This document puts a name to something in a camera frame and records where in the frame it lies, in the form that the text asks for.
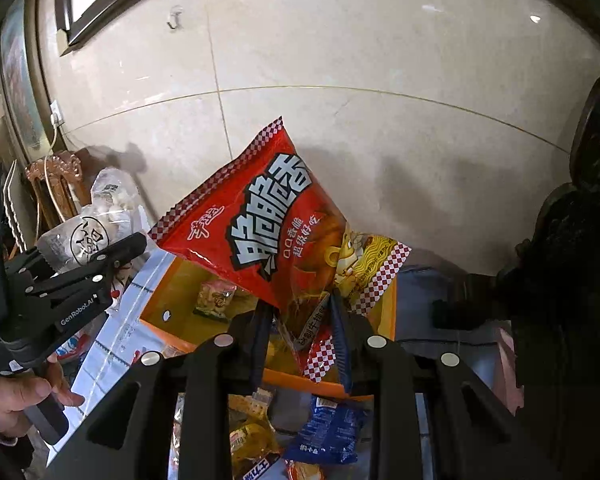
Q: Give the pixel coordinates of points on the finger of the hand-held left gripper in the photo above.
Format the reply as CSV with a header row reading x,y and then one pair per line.
x,y
27,270
90,280

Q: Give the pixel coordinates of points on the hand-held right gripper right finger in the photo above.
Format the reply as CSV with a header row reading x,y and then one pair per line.
x,y
342,345

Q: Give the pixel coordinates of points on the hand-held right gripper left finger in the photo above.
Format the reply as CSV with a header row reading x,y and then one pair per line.
x,y
262,345

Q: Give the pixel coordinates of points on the clear packet with circle print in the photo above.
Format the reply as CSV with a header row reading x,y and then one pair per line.
x,y
92,225

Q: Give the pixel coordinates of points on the blue snack packet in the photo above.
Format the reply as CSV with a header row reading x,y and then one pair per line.
x,y
330,430

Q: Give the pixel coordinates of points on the orange cardboard box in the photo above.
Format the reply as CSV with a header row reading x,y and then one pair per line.
x,y
180,310

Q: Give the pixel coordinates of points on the yellow snack packet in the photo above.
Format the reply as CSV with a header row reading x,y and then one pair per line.
x,y
252,450

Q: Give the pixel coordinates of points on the red snack packet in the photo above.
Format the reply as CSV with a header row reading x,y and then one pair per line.
x,y
260,230

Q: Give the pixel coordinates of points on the person's left hand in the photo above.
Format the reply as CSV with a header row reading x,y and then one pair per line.
x,y
5,405

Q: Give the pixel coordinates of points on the white folded frames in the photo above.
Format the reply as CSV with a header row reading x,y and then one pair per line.
x,y
9,200

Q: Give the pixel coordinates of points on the beige snack packet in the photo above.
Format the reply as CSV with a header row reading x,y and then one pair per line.
x,y
215,300

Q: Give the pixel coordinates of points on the light brown wooden chair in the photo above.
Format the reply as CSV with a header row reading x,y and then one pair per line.
x,y
55,185

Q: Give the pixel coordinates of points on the pink cloth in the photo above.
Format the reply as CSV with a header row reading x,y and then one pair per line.
x,y
510,365

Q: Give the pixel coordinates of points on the framed red painting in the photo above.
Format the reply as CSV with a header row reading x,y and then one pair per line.
x,y
22,75

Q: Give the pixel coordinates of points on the dark carved wooden bench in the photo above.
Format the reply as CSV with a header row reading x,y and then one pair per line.
x,y
570,285

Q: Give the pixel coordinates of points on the large dark framed painting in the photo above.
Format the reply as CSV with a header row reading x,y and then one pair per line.
x,y
110,5

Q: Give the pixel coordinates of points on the white wall socket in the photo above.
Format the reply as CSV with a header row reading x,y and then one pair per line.
x,y
57,114

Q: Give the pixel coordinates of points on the metal wall hook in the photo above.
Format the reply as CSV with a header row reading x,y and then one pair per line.
x,y
174,16

